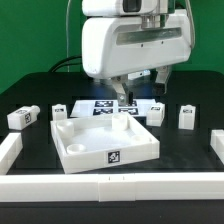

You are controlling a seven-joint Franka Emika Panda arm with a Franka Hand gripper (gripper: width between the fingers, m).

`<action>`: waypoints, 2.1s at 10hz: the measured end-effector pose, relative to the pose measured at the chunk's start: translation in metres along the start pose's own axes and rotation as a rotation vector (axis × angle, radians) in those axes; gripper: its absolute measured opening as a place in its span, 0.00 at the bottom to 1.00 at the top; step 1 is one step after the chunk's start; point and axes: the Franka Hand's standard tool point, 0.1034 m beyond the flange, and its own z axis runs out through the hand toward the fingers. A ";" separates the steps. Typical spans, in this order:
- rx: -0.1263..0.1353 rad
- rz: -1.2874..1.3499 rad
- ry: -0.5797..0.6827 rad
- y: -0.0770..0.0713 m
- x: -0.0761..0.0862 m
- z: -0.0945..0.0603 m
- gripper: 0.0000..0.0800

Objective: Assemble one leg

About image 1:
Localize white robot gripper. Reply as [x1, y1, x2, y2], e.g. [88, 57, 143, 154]
[82, 10, 191, 107]

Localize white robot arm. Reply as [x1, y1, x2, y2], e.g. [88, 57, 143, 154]
[82, 0, 195, 106]

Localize white sheet with AprilTags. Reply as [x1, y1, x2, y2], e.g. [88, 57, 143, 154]
[71, 99, 155, 117]

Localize white U-shaped obstacle fence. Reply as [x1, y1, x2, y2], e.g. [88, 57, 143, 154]
[0, 133, 224, 202]

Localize black cables behind robot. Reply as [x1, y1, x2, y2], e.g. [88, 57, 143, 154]
[48, 55, 83, 73]

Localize thin grey cable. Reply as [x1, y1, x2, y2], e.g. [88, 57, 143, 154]
[65, 0, 72, 73]

